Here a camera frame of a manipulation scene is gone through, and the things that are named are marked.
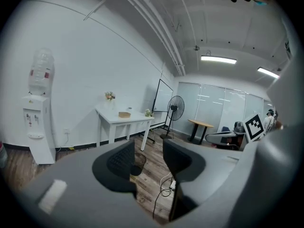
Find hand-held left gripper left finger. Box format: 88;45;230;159
92;139;137;198

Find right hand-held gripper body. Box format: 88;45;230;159
205;113;266;151

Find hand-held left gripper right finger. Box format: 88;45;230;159
162;138;206;222

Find black mesh trash bin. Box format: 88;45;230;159
130;152;147;177

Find round wooden table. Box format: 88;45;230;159
187;119;214;145

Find person's white shirt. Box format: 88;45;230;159
235;0;304;228

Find white table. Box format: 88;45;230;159
95;104;155;152

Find black standing fan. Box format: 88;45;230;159
160;95;185;140

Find long ceiling light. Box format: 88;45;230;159
200;55;238;65
257;66;281;79

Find whiteboard on black stand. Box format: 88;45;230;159
139;78;174;144

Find vase of flowers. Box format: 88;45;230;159
104;91;117;110

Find white water dispenser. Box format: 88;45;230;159
22;95;57;165

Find clear water dispenser bottle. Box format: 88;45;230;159
28;47;55;96

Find white ceiling pipes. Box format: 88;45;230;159
111;0;186;77

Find white cable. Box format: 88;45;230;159
159;171;178;198

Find black cable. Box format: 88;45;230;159
152;176;175;220

